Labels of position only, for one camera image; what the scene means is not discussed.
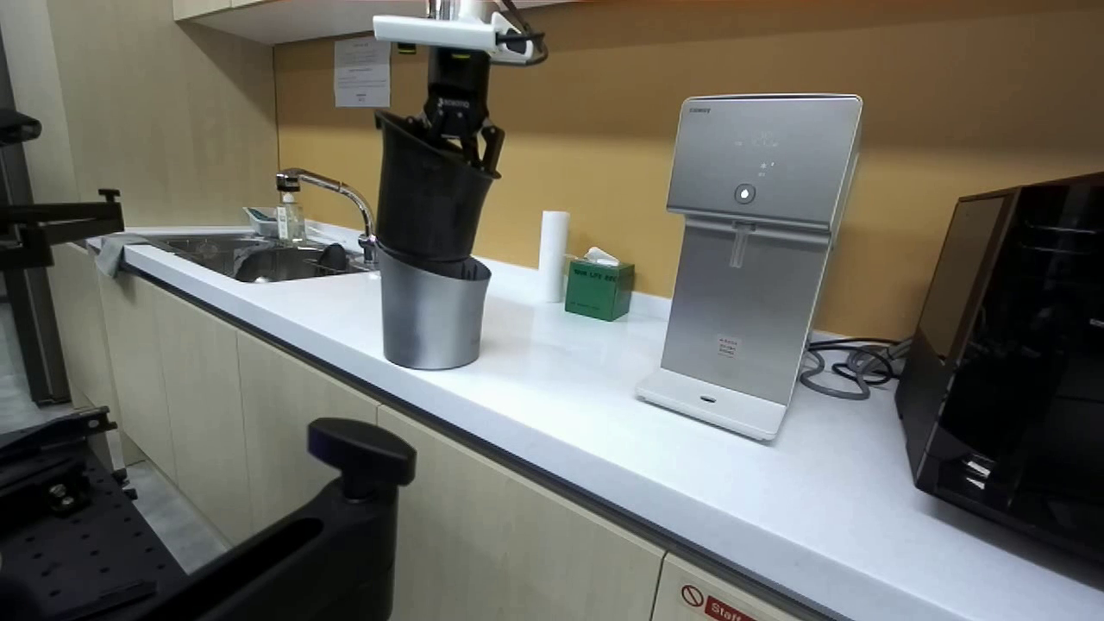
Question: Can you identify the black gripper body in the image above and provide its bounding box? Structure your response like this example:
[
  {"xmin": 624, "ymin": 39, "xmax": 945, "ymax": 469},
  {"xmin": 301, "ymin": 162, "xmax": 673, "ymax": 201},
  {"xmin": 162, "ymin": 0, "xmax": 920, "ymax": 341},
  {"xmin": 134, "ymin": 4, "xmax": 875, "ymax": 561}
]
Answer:
[{"xmin": 423, "ymin": 45, "xmax": 497, "ymax": 111}]

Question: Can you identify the black cylindrical cup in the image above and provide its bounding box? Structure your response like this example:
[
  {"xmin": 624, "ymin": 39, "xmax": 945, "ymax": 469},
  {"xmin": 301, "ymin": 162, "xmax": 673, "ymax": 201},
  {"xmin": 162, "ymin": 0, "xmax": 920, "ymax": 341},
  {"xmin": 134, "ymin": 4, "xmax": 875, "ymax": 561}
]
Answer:
[{"xmin": 371, "ymin": 111, "xmax": 507, "ymax": 283}]

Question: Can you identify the white paper notice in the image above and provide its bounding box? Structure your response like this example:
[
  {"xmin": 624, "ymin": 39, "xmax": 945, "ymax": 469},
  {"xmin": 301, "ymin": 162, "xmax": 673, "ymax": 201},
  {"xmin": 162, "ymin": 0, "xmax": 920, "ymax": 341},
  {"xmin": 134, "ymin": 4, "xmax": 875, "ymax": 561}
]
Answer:
[{"xmin": 332, "ymin": 29, "xmax": 392, "ymax": 113}]

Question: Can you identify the chrome sink faucet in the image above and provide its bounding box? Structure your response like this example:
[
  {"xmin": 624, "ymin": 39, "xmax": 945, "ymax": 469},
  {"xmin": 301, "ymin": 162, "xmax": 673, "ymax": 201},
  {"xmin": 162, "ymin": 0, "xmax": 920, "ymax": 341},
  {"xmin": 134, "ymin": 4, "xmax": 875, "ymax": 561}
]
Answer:
[{"xmin": 273, "ymin": 165, "xmax": 387, "ymax": 262}]

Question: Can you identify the white paper roll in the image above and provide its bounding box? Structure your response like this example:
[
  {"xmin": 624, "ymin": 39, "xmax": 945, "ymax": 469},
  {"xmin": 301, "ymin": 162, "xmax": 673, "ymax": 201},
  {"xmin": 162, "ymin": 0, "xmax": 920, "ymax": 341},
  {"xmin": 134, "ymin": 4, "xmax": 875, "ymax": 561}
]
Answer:
[{"xmin": 536, "ymin": 208, "xmax": 572, "ymax": 306}]

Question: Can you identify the green tissue box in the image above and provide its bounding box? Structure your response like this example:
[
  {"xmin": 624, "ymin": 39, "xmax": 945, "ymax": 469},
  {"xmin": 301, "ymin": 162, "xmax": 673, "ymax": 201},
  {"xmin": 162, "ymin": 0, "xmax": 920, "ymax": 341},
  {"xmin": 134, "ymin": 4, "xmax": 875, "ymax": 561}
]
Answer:
[{"xmin": 562, "ymin": 243, "xmax": 638, "ymax": 325}]

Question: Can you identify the grey metal bucket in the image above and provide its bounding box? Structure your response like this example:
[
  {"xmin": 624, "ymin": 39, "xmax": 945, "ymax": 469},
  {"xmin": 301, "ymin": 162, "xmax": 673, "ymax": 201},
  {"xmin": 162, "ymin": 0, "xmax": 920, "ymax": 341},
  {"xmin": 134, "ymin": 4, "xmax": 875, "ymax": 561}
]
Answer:
[{"xmin": 375, "ymin": 237, "xmax": 497, "ymax": 372}]

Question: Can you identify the clear soap bottle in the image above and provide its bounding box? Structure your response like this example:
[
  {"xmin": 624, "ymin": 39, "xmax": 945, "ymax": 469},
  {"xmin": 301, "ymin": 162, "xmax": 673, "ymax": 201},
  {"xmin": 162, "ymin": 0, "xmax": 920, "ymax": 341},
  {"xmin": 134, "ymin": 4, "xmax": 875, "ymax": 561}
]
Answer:
[{"xmin": 273, "ymin": 187, "xmax": 309, "ymax": 243}]

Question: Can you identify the steel kitchen sink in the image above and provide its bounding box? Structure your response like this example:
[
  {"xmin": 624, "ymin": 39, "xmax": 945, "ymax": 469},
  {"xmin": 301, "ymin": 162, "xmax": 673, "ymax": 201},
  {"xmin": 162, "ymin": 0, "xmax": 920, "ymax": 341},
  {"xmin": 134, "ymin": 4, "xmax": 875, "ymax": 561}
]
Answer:
[{"xmin": 141, "ymin": 226, "xmax": 375, "ymax": 286}]

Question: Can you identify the silver water dispenser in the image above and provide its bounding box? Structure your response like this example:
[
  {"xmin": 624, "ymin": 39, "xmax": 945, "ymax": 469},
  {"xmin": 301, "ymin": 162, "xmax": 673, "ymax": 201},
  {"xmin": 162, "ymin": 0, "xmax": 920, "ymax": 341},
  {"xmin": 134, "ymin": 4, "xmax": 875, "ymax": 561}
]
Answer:
[{"xmin": 636, "ymin": 91, "xmax": 865, "ymax": 449}]

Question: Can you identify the grey cloth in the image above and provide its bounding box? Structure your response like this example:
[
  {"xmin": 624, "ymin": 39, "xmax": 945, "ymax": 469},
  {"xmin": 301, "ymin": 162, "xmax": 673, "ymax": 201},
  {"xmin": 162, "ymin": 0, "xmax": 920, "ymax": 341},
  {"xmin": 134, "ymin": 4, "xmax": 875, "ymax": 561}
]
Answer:
[{"xmin": 91, "ymin": 229, "xmax": 147, "ymax": 278}]

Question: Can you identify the beige base cabinet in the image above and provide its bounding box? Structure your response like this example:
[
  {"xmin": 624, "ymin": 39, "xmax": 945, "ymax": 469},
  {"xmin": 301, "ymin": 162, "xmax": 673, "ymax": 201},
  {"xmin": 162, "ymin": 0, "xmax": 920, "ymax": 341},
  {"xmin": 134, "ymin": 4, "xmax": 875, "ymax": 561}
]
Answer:
[{"xmin": 47, "ymin": 240, "xmax": 808, "ymax": 621}]

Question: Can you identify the red warning sticker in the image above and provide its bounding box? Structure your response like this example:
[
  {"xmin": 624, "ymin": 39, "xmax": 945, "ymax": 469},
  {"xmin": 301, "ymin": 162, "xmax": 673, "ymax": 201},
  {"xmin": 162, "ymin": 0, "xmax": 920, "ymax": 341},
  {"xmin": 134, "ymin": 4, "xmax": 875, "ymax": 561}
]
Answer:
[{"xmin": 676, "ymin": 580, "xmax": 758, "ymax": 621}]

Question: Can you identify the black microwave oven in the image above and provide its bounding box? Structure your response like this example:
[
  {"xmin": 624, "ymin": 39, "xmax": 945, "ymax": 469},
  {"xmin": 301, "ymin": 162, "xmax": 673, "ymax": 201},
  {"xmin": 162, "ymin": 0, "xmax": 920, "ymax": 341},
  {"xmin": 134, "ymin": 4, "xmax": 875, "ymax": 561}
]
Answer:
[{"xmin": 894, "ymin": 170, "xmax": 1104, "ymax": 569}]

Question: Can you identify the black perforated board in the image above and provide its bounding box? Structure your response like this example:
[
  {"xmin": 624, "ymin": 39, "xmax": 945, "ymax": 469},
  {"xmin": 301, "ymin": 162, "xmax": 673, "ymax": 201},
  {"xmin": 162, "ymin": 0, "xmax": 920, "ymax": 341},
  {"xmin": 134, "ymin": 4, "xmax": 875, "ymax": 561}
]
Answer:
[{"xmin": 0, "ymin": 457, "xmax": 187, "ymax": 621}]

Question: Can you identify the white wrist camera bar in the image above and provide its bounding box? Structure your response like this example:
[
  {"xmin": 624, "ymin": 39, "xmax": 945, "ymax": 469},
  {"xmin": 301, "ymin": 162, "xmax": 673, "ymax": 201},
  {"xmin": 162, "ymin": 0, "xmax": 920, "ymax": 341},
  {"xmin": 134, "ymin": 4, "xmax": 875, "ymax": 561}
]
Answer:
[{"xmin": 368, "ymin": 9, "xmax": 538, "ymax": 60}]

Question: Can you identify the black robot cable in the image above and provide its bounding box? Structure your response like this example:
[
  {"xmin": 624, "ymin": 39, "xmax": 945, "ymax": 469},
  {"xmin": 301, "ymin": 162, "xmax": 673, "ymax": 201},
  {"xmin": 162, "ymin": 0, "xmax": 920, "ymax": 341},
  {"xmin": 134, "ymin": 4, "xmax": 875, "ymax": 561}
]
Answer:
[{"xmin": 490, "ymin": 0, "xmax": 553, "ymax": 70}]

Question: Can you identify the beige wall cabinet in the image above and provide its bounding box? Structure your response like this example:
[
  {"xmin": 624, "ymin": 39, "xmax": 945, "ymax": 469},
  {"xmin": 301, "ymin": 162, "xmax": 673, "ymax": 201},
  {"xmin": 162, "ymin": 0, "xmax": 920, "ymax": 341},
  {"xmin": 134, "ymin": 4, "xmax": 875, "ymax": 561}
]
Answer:
[{"xmin": 169, "ymin": 0, "xmax": 400, "ymax": 47}]

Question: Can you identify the black power cord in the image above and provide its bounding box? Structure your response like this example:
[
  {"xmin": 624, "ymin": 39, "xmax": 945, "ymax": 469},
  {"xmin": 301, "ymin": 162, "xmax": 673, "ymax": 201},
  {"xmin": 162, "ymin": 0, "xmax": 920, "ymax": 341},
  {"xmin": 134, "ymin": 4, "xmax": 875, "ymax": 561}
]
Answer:
[{"xmin": 797, "ymin": 333, "xmax": 911, "ymax": 403}]

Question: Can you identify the black metal frame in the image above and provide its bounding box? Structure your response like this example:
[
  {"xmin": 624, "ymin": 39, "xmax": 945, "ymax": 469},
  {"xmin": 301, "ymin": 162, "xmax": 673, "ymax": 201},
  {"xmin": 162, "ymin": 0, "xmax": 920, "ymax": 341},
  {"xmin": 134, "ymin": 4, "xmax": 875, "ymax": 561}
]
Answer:
[{"xmin": 0, "ymin": 29, "xmax": 126, "ymax": 411}]

